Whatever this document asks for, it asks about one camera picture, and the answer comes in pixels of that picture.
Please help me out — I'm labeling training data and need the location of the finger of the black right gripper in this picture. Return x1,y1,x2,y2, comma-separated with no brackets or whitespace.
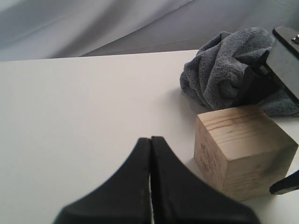
269,170,299,195
238,66,280,106

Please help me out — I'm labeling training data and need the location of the grey fleece towel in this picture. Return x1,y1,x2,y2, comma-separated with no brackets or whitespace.
180,28,299,116

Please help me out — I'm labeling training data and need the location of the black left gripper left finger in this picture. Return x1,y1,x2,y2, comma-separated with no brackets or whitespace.
54,138,151,224

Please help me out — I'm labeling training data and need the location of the wooden cube block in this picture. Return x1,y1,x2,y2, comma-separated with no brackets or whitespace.
193,106,298,201

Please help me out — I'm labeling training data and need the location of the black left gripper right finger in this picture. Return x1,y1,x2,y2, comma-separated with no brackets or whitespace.
150,136,257,224

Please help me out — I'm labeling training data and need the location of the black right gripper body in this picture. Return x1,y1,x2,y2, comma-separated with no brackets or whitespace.
264,26,299,100

